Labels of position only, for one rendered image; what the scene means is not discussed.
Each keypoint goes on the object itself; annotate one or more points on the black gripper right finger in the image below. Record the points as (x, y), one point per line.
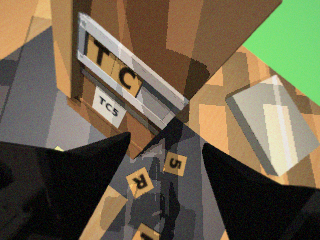
(253, 206)

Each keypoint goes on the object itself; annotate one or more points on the grey flat rectangular box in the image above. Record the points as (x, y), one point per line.
(273, 125)

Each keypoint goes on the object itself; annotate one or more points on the white paper ticket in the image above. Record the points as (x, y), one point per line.
(108, 107)

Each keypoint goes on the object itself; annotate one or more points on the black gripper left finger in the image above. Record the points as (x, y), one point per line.
(75, 180)

